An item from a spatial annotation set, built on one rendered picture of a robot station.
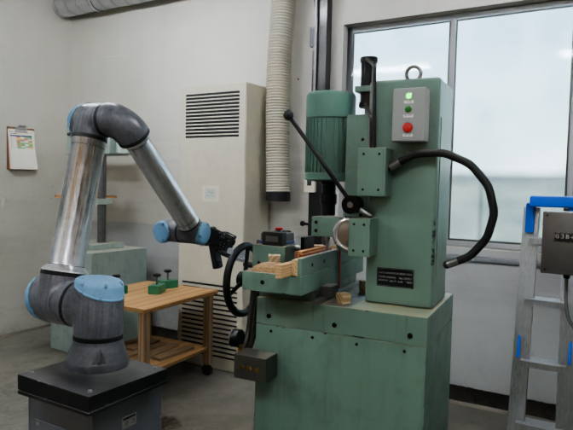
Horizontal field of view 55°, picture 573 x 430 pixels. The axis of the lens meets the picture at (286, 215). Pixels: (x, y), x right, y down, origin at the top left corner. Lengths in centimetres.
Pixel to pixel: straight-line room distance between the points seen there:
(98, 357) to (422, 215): 108
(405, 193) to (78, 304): 106
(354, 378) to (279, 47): 225
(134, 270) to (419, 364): 274
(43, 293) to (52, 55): 324
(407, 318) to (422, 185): 41
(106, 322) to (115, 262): 222
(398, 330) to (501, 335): 154
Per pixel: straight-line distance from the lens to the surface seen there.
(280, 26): 355
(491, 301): 319
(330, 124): 191
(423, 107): 174
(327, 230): 196
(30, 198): 473
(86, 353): 181
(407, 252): 180
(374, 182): 173
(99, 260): 391
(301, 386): 190
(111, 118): 191
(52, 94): 489
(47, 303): 191
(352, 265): 214
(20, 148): 465
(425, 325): 171
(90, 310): 178
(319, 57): 347
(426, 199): 178
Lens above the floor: 118
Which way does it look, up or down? 3 degrees down
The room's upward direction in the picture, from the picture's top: 1 degrees clockwise
